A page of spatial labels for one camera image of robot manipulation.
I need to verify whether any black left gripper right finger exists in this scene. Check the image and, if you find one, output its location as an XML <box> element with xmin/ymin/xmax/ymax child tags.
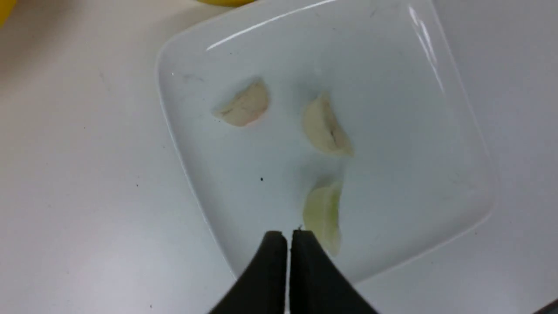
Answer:
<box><xmin>289</xmin><ymin>230</ymin><xmax>377</xmax><ymax>314</ymax></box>

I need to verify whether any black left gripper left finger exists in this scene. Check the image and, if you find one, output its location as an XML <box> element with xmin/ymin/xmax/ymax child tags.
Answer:
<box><xmin>211</xmin><ymin>231</ymin><xmax>288</xmax><ymax>314</ymax></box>

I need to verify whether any green dumpling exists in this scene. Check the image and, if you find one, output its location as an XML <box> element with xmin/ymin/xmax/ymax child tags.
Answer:
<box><xmin>303</xmin><ymin>182</ymin><xmax>342</xmax><ymax>256</ymax></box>

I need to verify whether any white dumpling on plate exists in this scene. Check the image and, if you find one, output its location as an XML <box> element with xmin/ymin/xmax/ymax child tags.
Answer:
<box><xmin>302</xmin><ymin>92</ymin><xmax>354</xmax><ymax>157</ymax></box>

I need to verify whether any white square plate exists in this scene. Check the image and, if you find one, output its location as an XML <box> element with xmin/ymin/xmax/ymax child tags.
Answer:
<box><xmin>156</xmin><ymin>0</ymin><xmax>496</xmax><ymax>283</ymax></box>

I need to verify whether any pinkish dumpling on plate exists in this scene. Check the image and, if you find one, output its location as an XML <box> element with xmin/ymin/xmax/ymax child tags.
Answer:
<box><xmin>213</xmin><ymin>78</ymin><xmax>269</xmax><ymax>127</ymax></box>

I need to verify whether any yellow rimmed bamboo steamer basket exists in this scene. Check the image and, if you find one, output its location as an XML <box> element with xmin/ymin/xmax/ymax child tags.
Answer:
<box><xmin>198</xmin><ymin>0</ymin><xmax>255</xmax><ymax>7</ymax></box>

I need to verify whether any yellow rimmed bamboo steamer lid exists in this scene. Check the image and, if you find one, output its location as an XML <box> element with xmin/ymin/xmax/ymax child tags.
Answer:
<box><xmin>0</xmin><ymin>0</ymin><xmax>17</xmax><ymax>26</ymax></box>

